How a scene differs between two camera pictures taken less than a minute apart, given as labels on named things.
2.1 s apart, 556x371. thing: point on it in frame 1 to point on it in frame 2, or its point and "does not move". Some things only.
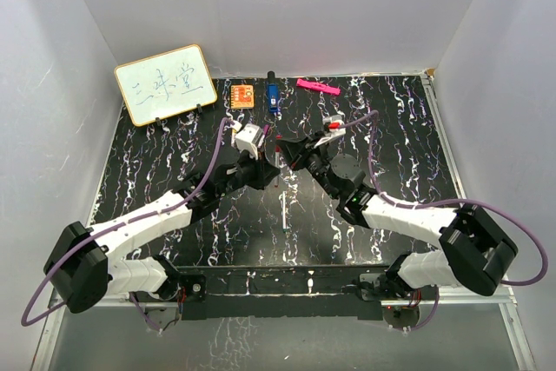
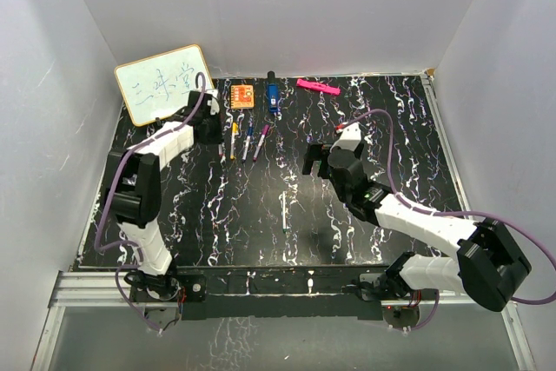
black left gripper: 263,171 to 218,138
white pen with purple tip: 265,131 does not move
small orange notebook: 242,96 does not move
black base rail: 282,290 does not move
